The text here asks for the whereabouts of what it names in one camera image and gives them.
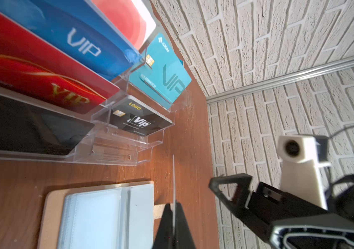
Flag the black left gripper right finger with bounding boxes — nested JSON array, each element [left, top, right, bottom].
[[175, 202, 196, 249]]

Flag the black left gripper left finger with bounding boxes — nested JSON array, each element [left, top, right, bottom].
[[152, 204, 174, 249]]

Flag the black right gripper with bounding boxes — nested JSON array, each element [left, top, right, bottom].
[[209, 173, 354, 249]]

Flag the beige leather card holder wallet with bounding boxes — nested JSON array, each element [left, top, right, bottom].
[[37, 181, 165, 249]]

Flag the clear acrylic card display stand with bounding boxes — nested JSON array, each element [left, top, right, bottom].
[[0, 0, 190, 167]]

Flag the black VIP card in stand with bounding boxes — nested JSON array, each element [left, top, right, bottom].
[[109, 95, 173, 137]]

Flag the teal VIP card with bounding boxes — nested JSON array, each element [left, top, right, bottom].
[[129, 33, 192, 109]]

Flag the dark black card lower left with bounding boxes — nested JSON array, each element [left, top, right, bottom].
[[0, 95, 94, 156]]

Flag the white red april card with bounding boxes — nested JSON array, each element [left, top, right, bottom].
[[93, 0, 156, 50]]

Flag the blue VIP card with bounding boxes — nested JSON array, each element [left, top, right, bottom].
[[0, 1, 142, 80]]

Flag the red gold VIP card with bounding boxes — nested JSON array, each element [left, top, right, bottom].
[[0, 13, 120, 114]]

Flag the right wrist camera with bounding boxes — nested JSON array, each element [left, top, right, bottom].
[[277, 135, 331, 210]]

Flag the thin black cable right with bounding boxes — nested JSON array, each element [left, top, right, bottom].
[[328, 123, 354, 141]]

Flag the aluminium frame rail right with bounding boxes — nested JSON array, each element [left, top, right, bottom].
[[206, 56, 354, 104]]

